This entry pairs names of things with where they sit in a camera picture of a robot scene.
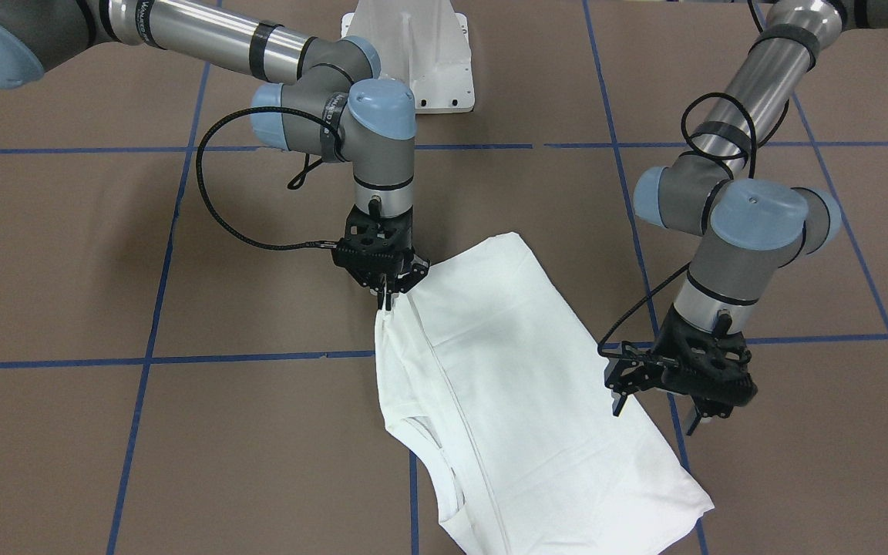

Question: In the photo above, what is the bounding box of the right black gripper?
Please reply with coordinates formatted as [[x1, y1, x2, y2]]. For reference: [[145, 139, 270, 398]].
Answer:
[[345, 207, 431, 311]]

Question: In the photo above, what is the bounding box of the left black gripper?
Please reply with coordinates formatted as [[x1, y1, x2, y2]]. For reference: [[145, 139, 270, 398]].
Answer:
[[610, 306, 753, 437]]

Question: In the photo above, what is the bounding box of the white long-sleeve printed t-shirt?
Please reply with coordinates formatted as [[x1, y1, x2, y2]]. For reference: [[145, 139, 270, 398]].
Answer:
[[374, 233, 713, 554]]

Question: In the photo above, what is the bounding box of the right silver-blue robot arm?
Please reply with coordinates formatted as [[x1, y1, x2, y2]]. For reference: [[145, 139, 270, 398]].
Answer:
[[0, 1, 430, 311]]

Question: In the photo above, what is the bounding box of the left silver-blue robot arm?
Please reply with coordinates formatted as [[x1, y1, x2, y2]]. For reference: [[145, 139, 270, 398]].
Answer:
[[598, 1, 888, 433]]

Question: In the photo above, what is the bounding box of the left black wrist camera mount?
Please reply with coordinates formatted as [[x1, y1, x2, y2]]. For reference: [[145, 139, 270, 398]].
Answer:
[[604, 331, 759, 405]]

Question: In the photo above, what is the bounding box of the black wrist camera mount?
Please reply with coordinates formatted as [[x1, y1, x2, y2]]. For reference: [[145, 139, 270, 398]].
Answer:
[[331, 221, 426, 294], [604, 331, 759, 405]]

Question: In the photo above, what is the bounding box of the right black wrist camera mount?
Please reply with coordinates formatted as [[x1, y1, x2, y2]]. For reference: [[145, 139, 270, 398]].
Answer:
[[331, 221, 426, 294]]

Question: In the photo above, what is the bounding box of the black camera cable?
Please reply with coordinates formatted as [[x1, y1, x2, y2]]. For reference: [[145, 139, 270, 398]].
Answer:
[[598, 262, 691, 357], [196, 106, 345, 251]]

